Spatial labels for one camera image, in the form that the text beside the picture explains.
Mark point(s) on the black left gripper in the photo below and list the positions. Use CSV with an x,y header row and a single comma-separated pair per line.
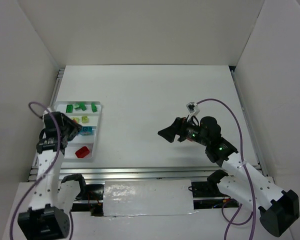
x,y
71,127

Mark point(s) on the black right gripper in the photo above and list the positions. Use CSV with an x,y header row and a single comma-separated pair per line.
x,y
179,130

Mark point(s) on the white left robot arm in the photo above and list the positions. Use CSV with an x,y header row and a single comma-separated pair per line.
x,y
48,213

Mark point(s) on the aluminium rail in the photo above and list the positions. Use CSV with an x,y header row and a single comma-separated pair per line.
x,y
139,173

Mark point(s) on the dark green lego brick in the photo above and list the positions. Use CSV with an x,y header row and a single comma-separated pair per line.
x,y
94,107

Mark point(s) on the red flower lego brick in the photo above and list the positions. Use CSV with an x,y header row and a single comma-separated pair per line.
x,y
82,152

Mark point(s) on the green tree lego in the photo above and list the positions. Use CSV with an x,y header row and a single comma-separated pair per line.
x,y
80,106

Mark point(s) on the white compartment tray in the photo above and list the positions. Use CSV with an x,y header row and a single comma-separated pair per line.
x,y
88,114

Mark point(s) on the round teal lego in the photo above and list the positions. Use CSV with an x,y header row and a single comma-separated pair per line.
x,y
86,131

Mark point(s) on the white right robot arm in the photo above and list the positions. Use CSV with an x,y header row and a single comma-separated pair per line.
x,y
275,208

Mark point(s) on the lime green lego brick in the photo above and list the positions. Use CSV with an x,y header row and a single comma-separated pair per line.
x,y
84,119

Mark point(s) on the white taped panel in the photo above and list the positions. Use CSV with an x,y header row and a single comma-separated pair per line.
x,y
147,198

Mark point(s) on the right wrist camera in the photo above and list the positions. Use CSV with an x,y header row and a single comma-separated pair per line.
x,y
193,109

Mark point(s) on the lime and red lego brick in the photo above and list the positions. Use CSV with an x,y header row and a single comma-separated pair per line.
x,y
76,120

